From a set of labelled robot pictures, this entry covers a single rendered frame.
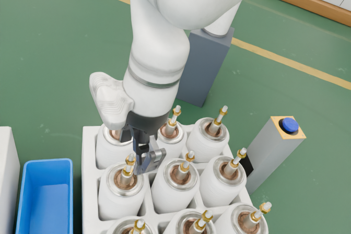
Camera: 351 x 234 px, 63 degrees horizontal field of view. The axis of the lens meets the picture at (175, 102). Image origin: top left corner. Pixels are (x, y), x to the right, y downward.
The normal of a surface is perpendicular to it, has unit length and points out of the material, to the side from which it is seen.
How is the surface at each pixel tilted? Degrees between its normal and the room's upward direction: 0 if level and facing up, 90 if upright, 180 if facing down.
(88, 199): 0
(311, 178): 0
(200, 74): 90
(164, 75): 90
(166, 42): 14
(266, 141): 90
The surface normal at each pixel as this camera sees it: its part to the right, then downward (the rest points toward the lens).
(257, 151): -0.94, -0.01
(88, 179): 0.25, -0.68
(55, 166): 0.24, 0.71
